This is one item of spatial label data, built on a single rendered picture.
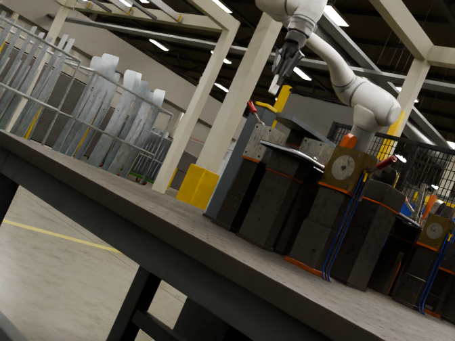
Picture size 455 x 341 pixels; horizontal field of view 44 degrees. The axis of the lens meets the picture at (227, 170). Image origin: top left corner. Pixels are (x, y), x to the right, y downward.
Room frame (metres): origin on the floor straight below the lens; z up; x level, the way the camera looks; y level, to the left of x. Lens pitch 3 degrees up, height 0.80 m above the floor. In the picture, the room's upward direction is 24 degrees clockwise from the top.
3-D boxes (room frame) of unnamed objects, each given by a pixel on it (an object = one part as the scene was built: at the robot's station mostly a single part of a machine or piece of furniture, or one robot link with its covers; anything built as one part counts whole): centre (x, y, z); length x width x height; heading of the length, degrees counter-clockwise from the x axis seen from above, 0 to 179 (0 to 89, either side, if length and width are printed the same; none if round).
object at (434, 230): (2.03, -0.80, 0.87); 0.12 x 0.07 x 0.35; 43
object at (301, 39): (2.04, -0.03, 1.40); 0.08 x 0.07 x 0.09; 43
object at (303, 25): (2.04, -0.03, 1.47); 0.09 x 0.09 x 0.06
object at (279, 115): (2.22, -0.23, 1.16); 0.37 x 0.14 x 0.02; 133
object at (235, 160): (2.04, -0.04, 0.92); 0.08 x 0.08 x 0.44; 43
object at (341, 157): (1.58, -0.33, 0.88); 0.14 x 0.09 x 0.36; 43
